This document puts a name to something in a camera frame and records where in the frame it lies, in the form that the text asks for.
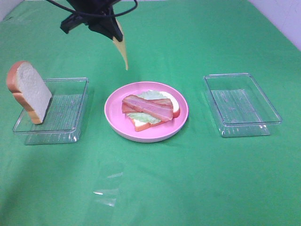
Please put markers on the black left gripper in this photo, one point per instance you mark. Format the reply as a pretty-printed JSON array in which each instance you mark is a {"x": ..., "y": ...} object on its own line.
[{"x": 97, "y": 15}]

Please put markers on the yellow cheese slice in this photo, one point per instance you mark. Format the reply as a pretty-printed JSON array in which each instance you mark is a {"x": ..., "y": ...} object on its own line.
[{"x": 121, "y": 45}]

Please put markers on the green lettuce leaf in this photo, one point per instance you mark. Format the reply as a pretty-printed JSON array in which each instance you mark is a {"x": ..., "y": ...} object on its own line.
[{"x": 145, "y": 117}]

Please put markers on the bacon strip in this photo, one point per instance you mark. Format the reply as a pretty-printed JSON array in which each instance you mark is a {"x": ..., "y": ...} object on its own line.
[
  {"x": 164, "y": 113},
  {"x": 163, "y": 102}
]

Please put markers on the bread slice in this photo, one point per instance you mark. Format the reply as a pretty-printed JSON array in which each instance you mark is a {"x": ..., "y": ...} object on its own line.
[
  {"x": 139, "y": 126},
  {"x": 29, "y": 90}
]

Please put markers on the pink round plate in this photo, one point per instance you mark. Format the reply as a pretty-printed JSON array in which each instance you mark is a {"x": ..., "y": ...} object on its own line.
[{"x": 123, "y": 125}]

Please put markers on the left clear plastic tray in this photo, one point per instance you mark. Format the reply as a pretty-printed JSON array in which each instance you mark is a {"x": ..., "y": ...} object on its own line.
[{"x": 64, "y": 116}]

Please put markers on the clear plastic tray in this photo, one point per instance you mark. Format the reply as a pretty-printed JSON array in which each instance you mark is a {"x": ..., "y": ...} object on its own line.
[
  {"x": 64, "y": 116},
  {"x": 239, "y": 106}
]

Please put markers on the right clear plastic tray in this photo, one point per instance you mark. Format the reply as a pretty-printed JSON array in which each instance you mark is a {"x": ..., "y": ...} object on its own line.
[{"x": 239, "y": 106}]

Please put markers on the clear plastic film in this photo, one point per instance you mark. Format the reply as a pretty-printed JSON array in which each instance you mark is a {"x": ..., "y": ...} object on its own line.
[{"x": 107, "y": 187}]

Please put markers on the green tablecloth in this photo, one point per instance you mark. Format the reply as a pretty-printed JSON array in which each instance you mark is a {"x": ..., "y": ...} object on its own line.
[{"x": 195, "y": 178}]

